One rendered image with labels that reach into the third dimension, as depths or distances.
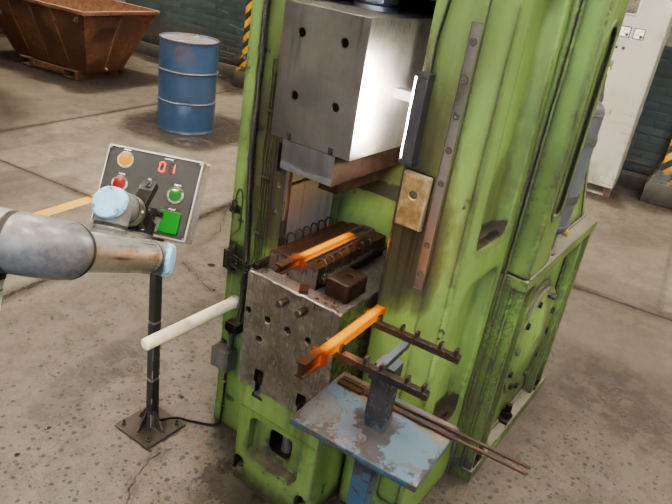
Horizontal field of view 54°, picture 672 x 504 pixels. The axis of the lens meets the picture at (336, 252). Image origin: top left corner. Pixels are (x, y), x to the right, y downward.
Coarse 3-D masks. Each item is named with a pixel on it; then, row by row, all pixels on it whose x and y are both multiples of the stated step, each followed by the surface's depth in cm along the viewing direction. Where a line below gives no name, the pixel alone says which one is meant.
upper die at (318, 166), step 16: (288, 144) 202; (288, 160) 204; (304, 160) 200; (320, 160) 196; (336, 160) 194; (352, 160) 202; (368, 160) 210; (384, 160) 219; (304, 176) 202; (320, 176) 198; (336, 176) 198; (352, 176) 205
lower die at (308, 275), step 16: (336, 224) 247; (352, 224) 247; (304, 240) 230; (320, 240) 229; (352, 240) 231; (368, 240) 235; (384, 240) 242; (272, 256) 219; (288, 256) 215; (320, 256) 217; (336, 256) 219; (352, 256) 225; (288, 272) 217; (304, 272) 213; (320, 272) 211
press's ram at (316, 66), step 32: (288, 0) 187; (320, 0) 199; (288, 32) 190; (320, 32) 184; (352, 32) 178; (384, 32) 181; (416, 32) 196; (288, 64) 194; (320, 64) 187; (352, 64) 181; (384, 64) 187; (416, 64) 203; (288, 96) 197; (320, 96) 190; (352, 96) 184; (384, 96) 194; (288, 128) 200; (320, 128) 193; (352, 128) 187; (384, 128) 201
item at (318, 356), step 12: (372, 312) 189; (384, 312) 193; (360, 324) 182; (336, 336) 175; (348, 336) 176; (312, 348) 167; (324, 348) 169; (336, 348) 171; (300, 360) 161; (312, 360) 162; (324, 360) 166; (300, 372) 161; (312, 372) 164
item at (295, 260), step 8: (328, 240) 226; (336, 240) 227; (344, 240) 229; (312, 248) 218; (320, 248) 219; (328, 248) 222; (296, 256) 210; (304, 256) 212; (312, 256) 215; (280, 264) 204; (288, 264) 205; (296, 264) 210; (280, 272) 204
